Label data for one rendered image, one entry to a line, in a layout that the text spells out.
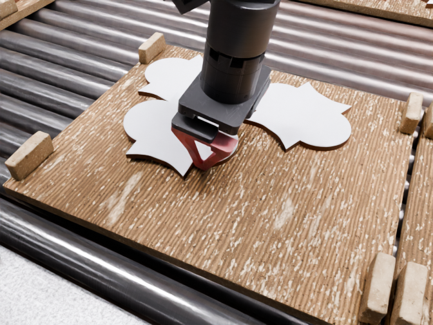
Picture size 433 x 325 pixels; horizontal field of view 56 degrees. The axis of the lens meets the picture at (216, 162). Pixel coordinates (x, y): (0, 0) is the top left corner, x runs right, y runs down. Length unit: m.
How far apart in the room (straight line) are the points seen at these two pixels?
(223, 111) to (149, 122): 0.15
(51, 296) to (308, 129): 0.34
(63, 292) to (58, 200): 0.10
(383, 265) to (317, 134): 0.19
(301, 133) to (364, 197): 0.11
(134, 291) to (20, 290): 0.11
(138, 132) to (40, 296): 0.21
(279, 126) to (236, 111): 0.13
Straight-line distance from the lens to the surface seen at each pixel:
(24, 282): 0.45
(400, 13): 0.87
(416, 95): 0.59
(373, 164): 0.51
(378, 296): 0.37
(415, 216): 0.47
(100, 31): 0.81
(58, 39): 0.81
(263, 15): 0.35
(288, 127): 0.52
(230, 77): 0.38
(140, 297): 0.41
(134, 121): 0.52
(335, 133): 0.52
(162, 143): 0.49
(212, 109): 0.39
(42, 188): 0.49
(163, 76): 0.61
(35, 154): 0.50
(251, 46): 0.36
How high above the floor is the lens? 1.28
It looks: 45 degrees down
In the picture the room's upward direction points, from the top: straight up
